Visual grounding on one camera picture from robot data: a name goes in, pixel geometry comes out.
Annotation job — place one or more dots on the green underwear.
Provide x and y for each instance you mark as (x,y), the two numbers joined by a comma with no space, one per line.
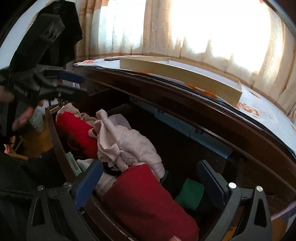
(190,195)

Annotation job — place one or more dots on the pink dotted underwear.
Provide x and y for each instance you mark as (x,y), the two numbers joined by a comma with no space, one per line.
(121,146)

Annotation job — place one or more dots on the beige pink underwear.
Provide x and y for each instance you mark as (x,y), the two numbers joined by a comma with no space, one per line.
(83,116)

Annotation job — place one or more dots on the black hanging jacket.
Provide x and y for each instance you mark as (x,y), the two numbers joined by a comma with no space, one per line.
(51,38)

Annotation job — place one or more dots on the orange cream patterned curtain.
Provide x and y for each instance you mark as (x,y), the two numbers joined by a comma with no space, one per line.
(244,39)

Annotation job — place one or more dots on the bright red underwear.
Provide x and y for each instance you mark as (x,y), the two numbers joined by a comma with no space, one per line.
(74,132)

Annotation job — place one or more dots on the shallow cardboard box tray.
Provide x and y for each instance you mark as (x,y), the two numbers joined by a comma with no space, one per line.
(229,91)

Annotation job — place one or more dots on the blue drawer rail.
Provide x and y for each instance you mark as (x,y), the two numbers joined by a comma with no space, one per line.
(201,143)

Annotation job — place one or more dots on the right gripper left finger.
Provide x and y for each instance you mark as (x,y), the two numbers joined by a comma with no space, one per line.
(55,213)

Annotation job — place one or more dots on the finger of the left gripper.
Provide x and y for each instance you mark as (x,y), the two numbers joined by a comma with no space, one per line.
(64,75)
(71,94)

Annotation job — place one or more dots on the white persimmon print tablecloth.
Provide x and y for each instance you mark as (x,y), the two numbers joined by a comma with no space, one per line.
(251,103)

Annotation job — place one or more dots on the person's left hand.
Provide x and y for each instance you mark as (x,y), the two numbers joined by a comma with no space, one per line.
(14,114)

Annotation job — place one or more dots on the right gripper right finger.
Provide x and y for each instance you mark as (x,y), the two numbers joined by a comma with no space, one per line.
(221,202)

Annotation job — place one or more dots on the small teal lock plate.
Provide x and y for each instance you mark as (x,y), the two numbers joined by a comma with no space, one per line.
(73,164)

